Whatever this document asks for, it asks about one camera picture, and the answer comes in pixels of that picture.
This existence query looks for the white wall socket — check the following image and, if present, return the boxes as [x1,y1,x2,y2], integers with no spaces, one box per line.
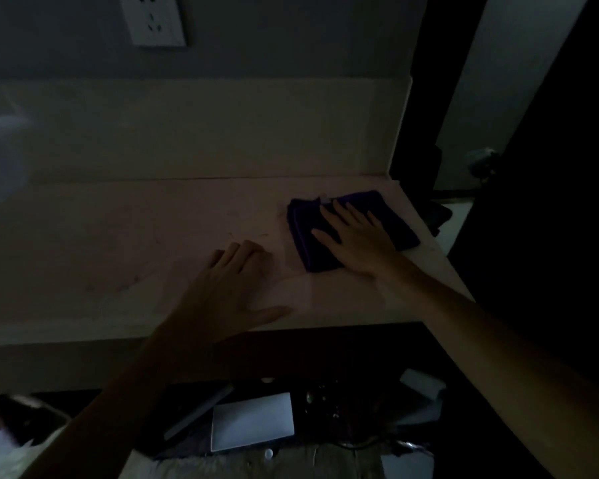
[117,0,187,48]

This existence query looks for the dark door frame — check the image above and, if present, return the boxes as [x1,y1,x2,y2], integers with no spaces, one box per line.
[389,0,490,195]

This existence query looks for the person's right hand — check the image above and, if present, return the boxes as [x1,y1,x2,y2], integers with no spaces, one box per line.
[311,199,405,280]

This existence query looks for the dark door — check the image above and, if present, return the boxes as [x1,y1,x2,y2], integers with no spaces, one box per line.
[449,0,599,395]

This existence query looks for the person's beige trousers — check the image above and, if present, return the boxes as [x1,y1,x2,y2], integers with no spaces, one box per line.
[144,443,385,479]

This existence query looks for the beige stone backsplash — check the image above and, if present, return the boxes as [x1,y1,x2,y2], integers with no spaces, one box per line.
[0,77,413,185]

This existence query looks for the person's right forearm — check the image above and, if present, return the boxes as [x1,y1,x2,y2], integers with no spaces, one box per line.
[379,259,599,479]

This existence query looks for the dark purple cloth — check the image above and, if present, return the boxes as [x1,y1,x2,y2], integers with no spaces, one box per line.
[286,190,421,274]

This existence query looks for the white paper sheet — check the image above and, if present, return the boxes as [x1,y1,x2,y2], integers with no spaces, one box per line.
[210,392,296,453]

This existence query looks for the person's left hand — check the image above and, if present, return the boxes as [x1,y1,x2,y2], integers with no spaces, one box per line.
[172,239,293,345]

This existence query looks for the white paper roll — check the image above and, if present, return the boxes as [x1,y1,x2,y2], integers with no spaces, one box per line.
[398,369,448,402]

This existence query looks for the person's left forearm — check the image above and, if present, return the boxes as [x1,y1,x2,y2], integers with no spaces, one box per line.
[19,321,220,479]

